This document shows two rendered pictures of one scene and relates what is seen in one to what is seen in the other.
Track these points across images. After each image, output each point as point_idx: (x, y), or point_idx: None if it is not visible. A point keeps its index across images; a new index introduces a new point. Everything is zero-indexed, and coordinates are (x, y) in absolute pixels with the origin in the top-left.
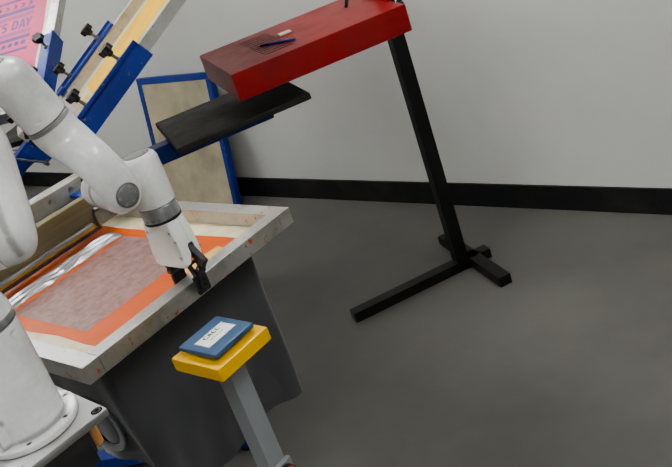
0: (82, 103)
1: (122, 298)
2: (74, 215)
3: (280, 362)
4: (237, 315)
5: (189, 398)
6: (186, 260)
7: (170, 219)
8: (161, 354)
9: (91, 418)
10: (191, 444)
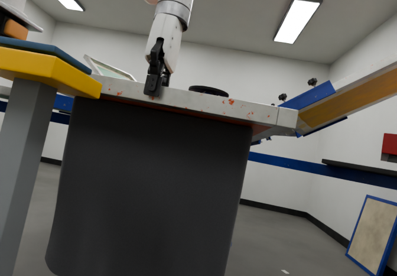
0: (284, 101)
1: None
2: None
3: (210, 264)
4: (198, 181)
5: (110, 197)
6: (146, 48)
7: (163, 13)
8: (115, 141)
9: None
10: (88, 234)
